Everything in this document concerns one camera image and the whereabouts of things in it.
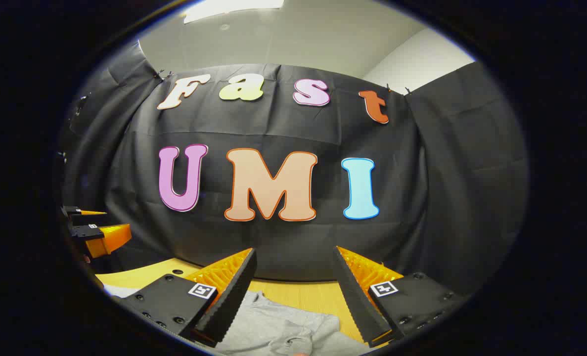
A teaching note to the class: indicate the grey sweatshirt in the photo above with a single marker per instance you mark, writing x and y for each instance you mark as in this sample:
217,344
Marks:
273,321

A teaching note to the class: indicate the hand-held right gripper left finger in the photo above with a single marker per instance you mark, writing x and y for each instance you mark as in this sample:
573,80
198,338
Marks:
231,296

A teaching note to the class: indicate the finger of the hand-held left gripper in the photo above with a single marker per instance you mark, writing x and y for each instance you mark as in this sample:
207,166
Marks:
78,211
110,237

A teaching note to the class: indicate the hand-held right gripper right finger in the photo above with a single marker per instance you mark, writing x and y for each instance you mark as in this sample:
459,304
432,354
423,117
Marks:
357,301

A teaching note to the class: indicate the black backdrop cloth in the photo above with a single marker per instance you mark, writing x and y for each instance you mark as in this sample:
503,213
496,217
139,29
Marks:
273,237

